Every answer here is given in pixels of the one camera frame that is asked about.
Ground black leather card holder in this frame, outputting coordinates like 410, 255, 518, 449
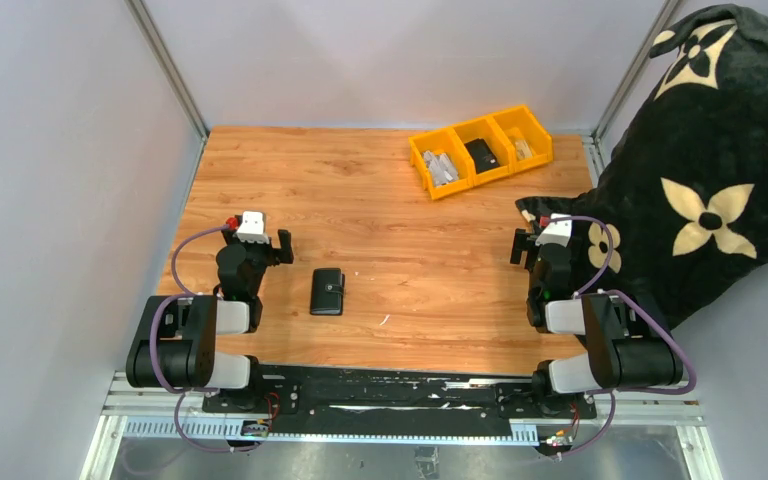
310, 268, 345, 316

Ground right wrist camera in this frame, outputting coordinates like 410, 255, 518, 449
535, 213, 573, 247

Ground gold cards in bin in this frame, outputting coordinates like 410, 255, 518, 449
514, 139, 533, 161

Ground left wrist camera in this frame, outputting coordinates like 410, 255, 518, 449
234, 211, 270, 244

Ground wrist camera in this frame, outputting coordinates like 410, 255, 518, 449
535, 213, 573, 247
234, 211, 270, 244

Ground black cards in bin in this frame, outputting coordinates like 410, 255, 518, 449
465, 138, 500, 174

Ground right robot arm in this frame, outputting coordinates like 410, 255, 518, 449
510, 229, 695, 418

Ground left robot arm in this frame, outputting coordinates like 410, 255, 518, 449
125, 222, 294, 413

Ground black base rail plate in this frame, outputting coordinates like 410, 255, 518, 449
201, 364, 596, 443

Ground yellow three-compartment bin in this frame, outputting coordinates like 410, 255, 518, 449
409, 105, 554, 200

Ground black floral blanket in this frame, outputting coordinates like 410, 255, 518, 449
516, 4, 768, 327

